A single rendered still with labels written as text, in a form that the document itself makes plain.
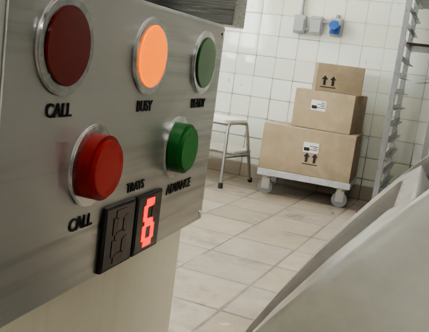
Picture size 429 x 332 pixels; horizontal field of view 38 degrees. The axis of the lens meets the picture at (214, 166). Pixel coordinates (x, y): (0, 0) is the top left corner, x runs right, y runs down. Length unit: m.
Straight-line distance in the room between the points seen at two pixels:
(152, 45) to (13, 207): 0.12
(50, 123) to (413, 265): 0.15
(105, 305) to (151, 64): 0.16
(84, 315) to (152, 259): 0.09
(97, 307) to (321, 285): 0.20
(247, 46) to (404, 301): 4.48
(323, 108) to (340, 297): 3.87
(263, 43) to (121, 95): 4.35
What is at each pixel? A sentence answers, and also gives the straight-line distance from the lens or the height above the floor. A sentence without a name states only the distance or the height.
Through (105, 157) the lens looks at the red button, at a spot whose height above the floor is 0.77.
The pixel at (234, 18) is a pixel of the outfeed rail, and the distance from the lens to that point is 0.46.
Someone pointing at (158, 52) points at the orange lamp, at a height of 0.81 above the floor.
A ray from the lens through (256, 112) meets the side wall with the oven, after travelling 4.65.
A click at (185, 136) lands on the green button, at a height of 0.77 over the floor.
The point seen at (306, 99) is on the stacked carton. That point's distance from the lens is 4.14.
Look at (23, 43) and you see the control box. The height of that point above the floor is 0.81.
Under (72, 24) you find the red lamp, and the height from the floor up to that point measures 0.82.
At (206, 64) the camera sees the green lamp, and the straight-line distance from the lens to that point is 0.40.
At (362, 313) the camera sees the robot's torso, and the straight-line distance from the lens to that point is 0.24.
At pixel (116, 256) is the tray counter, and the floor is 0.71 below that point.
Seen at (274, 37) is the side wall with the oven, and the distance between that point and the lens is 4.63.
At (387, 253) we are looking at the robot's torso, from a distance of 0.23.
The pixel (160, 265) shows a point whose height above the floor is 0.66.
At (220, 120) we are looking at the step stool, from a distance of 4.12.
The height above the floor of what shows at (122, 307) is 0.64.
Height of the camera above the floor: 0.81
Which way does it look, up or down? 9 degrees down
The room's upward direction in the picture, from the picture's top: 8 degrees clockwise
